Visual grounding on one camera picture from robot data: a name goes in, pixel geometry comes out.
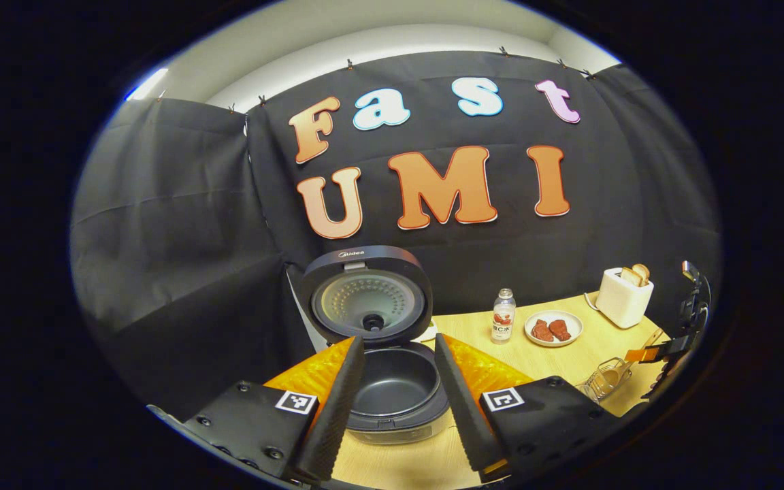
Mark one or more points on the brown meat piece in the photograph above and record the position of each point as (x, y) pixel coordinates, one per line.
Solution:
(542, 331)
(560, 329)

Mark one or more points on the white toaster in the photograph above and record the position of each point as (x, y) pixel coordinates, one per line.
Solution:
(620, 303)

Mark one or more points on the toasted bread slice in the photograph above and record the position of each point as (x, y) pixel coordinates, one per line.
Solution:
(642, 272)
(630, 276)

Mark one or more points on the black rice cooker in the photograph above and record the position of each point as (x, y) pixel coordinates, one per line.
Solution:
(392, 388)

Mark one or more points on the black backdrop cloth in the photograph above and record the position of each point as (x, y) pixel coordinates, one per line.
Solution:
(174, 204)

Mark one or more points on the ceiling light panel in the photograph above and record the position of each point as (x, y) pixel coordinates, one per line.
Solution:
(147, 83)

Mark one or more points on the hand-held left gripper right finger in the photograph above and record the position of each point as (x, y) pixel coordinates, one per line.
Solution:
(463, 415)

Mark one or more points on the clear drink bottle red label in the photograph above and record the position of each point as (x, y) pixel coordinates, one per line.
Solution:
(503, 320)

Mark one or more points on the white round plate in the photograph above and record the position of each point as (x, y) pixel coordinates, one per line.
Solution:
(574, 321)

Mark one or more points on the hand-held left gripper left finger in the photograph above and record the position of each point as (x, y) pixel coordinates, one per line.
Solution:
(337, 422)

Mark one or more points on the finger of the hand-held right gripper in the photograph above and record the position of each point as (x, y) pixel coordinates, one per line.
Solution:
(664, 381)
(671, 348)

